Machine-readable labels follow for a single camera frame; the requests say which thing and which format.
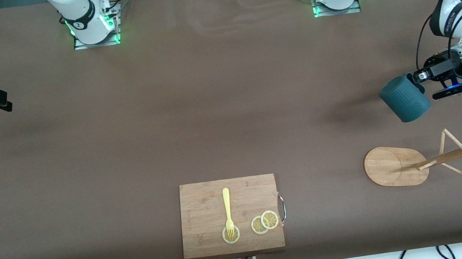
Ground teal ribbed cup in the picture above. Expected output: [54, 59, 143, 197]
[377, 71, 434, 126]

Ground lemon slice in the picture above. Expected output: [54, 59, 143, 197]
[259, 209, 280, 231]
[221, 224, 242, 245]
[250, 215, 270, 236]

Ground bamboo cutting board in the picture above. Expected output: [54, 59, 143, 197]
[172, 170, 287, 259]

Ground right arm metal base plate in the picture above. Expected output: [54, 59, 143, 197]
[68, 0, 125, 51]

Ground wooden mug rack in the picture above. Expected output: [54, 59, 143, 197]
[360, 125, 462, 200]

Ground brown table cover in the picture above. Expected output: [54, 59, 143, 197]
[0, 0, 462, 259]

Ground metal cutting board handle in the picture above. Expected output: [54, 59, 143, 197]
[277, 192, 288, 225]

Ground yellow plastic fork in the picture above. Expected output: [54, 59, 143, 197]
[220, 187, 237, 238]

